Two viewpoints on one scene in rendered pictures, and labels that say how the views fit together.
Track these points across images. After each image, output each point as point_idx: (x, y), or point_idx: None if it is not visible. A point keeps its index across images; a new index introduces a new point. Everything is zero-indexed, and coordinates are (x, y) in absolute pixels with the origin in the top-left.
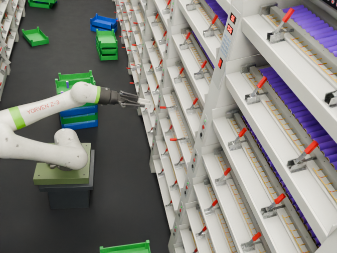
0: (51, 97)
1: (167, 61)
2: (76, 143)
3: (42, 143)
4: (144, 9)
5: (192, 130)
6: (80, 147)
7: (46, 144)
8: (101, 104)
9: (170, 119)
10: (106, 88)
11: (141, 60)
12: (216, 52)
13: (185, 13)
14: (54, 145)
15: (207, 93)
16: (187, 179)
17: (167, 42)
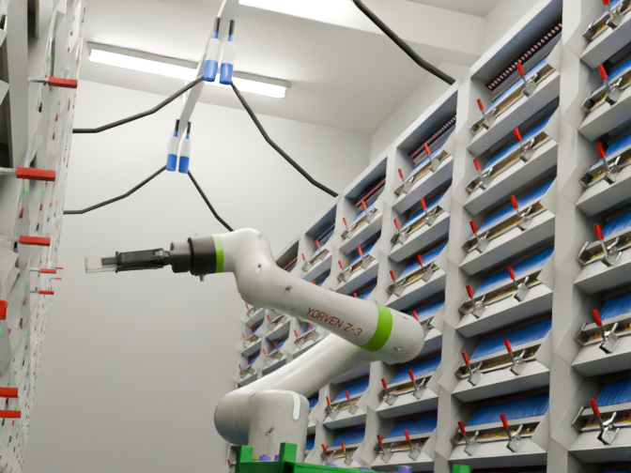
0: (315, 284)
1: (49, 159)
2: (246, 390)
3: (305, 353)
4: (57, 2)
5: (42, 236)
6: (236, 392)
7: (299, 358)
8: (203, 279)
9: (27, 290)
10: (197, 235)
11: (3, 294)
12: (69, 94)
13: (69, 41)
14: (285, 367)
15: (57, 153)
16: (27, 333)
17: (56, 113)
